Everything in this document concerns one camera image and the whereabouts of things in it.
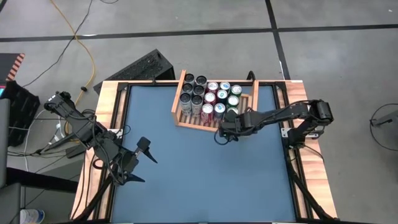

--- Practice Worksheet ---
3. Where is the black power adapter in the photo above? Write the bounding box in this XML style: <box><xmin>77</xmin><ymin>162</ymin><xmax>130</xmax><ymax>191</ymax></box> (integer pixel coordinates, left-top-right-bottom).
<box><xmin>64</xmin><ymin>143</ymin><xmax>87</xmax><ymax>159</ymax></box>

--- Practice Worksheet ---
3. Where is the yellow extension cable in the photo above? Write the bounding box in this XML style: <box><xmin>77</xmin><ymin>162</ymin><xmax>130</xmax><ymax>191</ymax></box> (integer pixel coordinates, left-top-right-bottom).
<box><xmin>49</xmin><ymin>0</ymin><xmax>96</xmax><ymax>134</ymax></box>

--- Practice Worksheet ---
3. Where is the white blue object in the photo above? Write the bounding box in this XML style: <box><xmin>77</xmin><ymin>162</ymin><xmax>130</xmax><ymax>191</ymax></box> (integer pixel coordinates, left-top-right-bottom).
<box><xmin>19</xmin><ymin>208</ymin><xmax>46</xmax><ymax>224</ymax></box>

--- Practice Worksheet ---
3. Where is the white cable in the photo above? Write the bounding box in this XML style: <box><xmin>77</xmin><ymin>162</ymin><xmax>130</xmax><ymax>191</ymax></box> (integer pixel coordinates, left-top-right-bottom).
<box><xmin>23</xmin><ymin>108</ymin><xmax>65</xmax><ymax>172</ymax></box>

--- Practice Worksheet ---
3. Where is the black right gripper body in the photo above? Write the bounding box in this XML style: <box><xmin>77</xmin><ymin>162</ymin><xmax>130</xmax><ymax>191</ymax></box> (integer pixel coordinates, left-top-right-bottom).
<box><xmin>219</xmin><ymin>111</ymin><xmax>255</xmax><ymax>138</ymax></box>

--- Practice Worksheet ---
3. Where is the black floor cable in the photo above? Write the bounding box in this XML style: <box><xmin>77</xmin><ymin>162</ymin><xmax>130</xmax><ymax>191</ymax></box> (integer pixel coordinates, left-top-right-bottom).
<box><xmin>22</xmin><ymin>0</ymin><xmax>94</xmax><ymax>88</ymax></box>

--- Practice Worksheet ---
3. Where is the black fabric case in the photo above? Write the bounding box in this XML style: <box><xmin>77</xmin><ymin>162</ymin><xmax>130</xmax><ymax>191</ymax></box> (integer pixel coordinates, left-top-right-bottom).
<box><xmin>4</xmin><ymin>80</ymin><xmax>41</xmax><ymax>147</ymax></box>

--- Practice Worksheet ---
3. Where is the black perforated metal case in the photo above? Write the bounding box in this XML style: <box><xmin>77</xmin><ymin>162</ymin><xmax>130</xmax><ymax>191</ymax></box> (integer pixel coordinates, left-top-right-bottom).
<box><xmin>93</xmin><ymin>49</ymin><xmax>177</xmax><ymax>95</ymax></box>

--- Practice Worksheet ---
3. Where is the black metal table frame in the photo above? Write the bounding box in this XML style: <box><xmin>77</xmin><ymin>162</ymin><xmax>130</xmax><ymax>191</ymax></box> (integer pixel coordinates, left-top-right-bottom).
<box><xmin>73</xmin><ymin>79</ymin><xmax>338</xmax><ymax>223</ymax></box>

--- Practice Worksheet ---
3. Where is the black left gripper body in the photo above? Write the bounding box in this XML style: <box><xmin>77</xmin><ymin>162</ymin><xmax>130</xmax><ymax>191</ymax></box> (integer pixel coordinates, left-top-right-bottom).
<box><xmin>113</xmin><ymin>150</ymin><xmax>145</xmax><ymax>187</ymax></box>

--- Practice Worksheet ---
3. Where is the wooden slatted shelf rack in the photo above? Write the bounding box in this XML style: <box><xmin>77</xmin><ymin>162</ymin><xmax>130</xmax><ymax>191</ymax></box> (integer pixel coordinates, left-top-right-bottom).
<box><xmin>171</xmin><ymin>69</ymin><xmax>260</xmax><ymax>138</ymax></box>

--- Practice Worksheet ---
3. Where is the black mat orange striped edge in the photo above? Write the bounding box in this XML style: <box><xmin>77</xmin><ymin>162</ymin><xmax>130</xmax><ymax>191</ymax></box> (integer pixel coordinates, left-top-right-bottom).
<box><xmin>0</xmin><ymin>52</ymin><xmax>25</xmax><ymax>82</ymax></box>

